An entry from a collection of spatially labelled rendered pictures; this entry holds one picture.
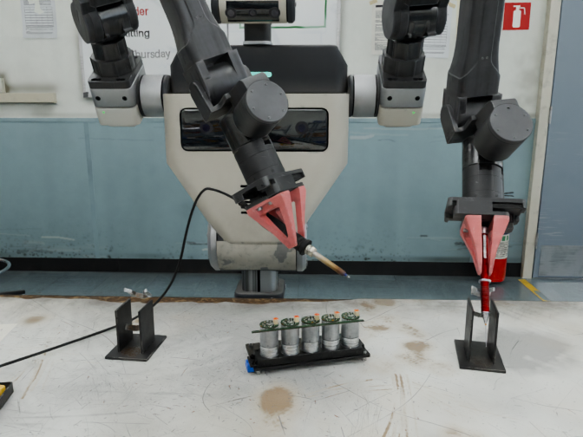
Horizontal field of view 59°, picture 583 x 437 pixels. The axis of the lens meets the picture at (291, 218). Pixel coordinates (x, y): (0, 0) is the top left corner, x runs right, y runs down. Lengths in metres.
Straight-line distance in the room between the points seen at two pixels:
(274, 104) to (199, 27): 0.16
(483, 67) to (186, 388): 0.59
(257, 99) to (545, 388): 0.50
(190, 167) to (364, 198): 2.30
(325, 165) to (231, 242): 0.25
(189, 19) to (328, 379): 0.51
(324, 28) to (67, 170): 1.83
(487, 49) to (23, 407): 0.75
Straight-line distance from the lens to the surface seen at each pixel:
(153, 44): 3.34
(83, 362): 0.78
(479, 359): 0.77
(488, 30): 0.80
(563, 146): 3.52
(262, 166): 0.71
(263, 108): 0.66
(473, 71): 0.80
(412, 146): 3.29
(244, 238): 1.08
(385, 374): 0.71
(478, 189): 0.77
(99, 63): 1.15
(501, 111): 0.75
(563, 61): 3.50
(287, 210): 0.69
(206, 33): 0.75
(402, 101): 1.10
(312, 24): 3.22
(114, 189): 3.49
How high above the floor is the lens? 1.09
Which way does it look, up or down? 13 degrees down
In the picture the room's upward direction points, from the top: straight up
